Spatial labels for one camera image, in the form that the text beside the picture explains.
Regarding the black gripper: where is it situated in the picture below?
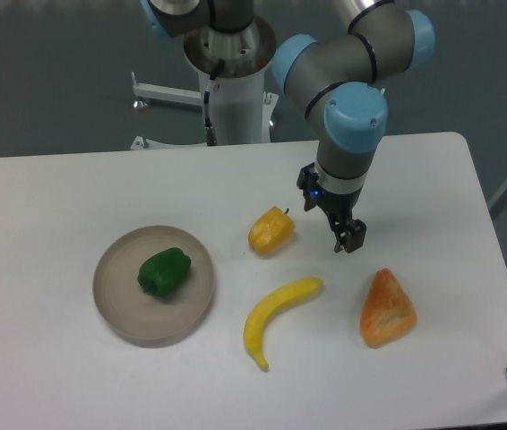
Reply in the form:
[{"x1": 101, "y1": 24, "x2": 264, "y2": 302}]
[{"x1": 296, "y1": 163, "x2": 366, "y2": 254}]

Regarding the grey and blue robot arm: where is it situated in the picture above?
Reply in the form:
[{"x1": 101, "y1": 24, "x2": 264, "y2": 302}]
[{"x1": 141, "y1": 1, "x2": 435, "y2": 253}]

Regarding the yellow bell pepper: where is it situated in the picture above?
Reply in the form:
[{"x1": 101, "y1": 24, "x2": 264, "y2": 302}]
[{"x1": 247, "y1": 206, "x2": 296, "y2": 255}]

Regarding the green bell pepper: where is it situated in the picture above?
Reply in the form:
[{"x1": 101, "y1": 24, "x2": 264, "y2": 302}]
[{"x1": 137, "y1": 247, "x2": 192, "y2": 297}]

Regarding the beige round plate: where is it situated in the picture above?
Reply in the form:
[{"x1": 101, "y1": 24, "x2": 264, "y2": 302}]
[{"x1": 92, "y1": 226, "x2": 215, "y2": 348}]

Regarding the orange triangular bread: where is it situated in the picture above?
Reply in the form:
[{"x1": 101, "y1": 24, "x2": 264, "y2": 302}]
[{"x1": 359, "y1": 268, "x2": 417, "y2": 348}]

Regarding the yellow banana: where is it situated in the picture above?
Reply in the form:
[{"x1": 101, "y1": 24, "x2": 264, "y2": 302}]
[{"x1": 243, "y1": 277, "x2": 323, "y2": 372}]

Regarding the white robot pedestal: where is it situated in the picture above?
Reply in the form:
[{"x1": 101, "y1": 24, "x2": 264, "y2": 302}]
[{"x1": 131, "y1": 15, "x2": 279, "y2": 146}]

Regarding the black cable on pedestal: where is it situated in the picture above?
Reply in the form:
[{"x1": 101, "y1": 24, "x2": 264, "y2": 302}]
[{"x1": 202, "y1": 59, "x2": 226, "y2": 146}]

